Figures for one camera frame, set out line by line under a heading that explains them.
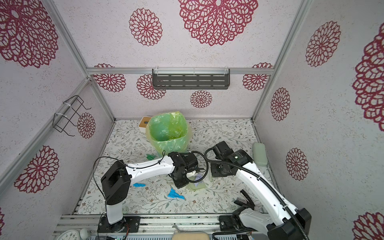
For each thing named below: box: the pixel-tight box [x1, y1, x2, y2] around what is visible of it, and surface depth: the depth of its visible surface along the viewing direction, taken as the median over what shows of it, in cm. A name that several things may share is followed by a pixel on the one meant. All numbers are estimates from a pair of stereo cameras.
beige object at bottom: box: [172, 232, 210, 240], surface depth 69 cm
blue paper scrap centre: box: [167, 187, 186, 200], surface depth 85 cm
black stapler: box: [234, 189, 256, 214], surface depth 81 cm
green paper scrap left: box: [146, 154, 155, 161], surface depth 100 cm
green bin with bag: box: [145, 111, 192, 156], surface depth 89 cm
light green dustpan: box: [187, 175, 207, 190], surface depth 87 cm
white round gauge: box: [56, 230, 80, 240], surface depth 69 cm
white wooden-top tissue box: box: [138, 115, 152, 133], surface depth 115 cm
